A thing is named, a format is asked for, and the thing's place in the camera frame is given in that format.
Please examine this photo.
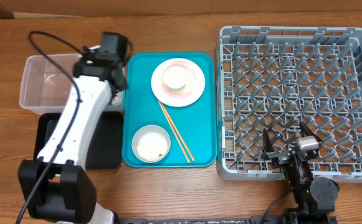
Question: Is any clear plastic waste bin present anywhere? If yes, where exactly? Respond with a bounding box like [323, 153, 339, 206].
[19, 54, 125, 115]

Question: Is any black tray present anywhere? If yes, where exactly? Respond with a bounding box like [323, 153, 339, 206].
[33, 111, 123, 170]

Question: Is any grey bowl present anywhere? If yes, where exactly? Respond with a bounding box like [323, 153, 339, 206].
[131, 124, 171, 163]

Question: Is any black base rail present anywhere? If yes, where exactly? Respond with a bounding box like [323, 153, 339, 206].
[118, 215, 338, 224]

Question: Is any wooden chopstick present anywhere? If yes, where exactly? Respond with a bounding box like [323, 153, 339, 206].
[157, 100, 191, 164]
[164, 106, 196, 163]

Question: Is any pale green cup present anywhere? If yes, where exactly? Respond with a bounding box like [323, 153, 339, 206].
[163, 66, 187, 95]

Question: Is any white napkin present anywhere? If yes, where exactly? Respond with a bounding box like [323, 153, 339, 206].
[111, 96, 122, 105]

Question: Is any pink plate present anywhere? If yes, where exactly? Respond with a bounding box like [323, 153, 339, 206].
[151, 58, 206, 107]

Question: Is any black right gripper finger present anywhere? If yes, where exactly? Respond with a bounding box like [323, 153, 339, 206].
[299, 121, 323, 143]
[261, 129, 275, 161]

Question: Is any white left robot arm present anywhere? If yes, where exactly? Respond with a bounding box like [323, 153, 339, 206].
[16, 50, 127, 223]

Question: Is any teal serving tray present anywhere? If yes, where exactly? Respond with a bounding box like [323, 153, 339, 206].
[122, 52, 217, 167]

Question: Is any grey dishwasher rack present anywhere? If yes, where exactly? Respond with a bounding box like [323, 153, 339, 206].
[216, 26, 362, 183]

